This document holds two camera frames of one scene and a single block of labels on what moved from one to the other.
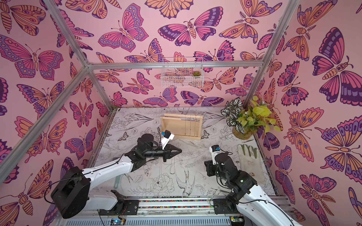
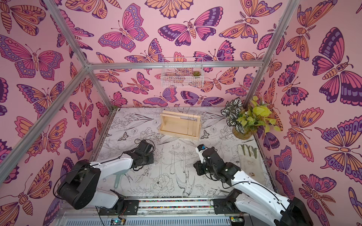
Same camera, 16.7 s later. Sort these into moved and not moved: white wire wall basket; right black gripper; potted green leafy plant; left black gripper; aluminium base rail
Moved: right black gripper; left black gripper
Not moved: aluminium base rail; white wire wall basket; potted green leafy plant
